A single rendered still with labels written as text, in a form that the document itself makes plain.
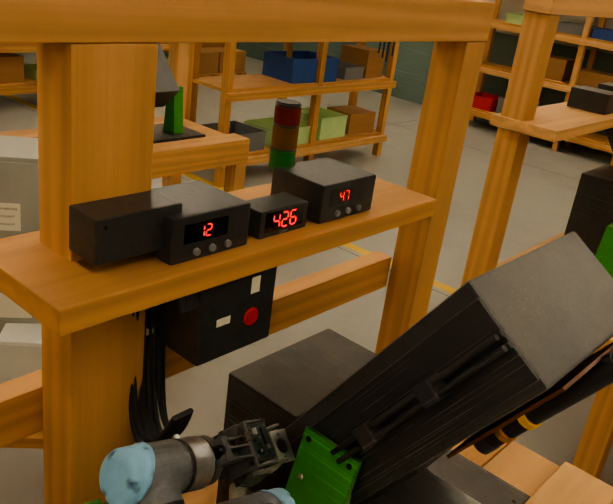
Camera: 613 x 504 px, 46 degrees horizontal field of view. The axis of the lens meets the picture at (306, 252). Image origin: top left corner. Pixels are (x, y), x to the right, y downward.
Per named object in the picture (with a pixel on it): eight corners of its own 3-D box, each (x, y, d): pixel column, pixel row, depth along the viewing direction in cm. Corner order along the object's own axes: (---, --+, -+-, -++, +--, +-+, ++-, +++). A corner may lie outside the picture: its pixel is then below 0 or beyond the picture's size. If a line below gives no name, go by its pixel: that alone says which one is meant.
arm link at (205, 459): (166, 501, 100) (150, 445, 103) (189, 495, 104) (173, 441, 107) (203, 483, 97) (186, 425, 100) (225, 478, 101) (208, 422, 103)
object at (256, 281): (270, 338, 130) (280, 262, 124) (198, 368, 118) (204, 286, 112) (224, 310, 137) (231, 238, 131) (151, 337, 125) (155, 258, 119)
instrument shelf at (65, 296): (433, 216, 157) (437, 198, 156) (58, 338, 93) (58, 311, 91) (345, 182, 172) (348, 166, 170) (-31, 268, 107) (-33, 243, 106)
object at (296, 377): (369, 492, 162) (395, 363, 149) (275, 562, 140) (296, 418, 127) (308, 450, 173) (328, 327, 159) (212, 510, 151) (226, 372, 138)
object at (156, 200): (181, 245, 110) (184, 202, 108) (95, 267, 100) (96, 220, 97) (152, 230, 114) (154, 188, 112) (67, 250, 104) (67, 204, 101)
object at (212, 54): (209, 70, 1151) (213, 22, 1122) (245, 81, 1106) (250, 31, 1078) (149, 73, 1062) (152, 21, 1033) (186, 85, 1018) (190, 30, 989)
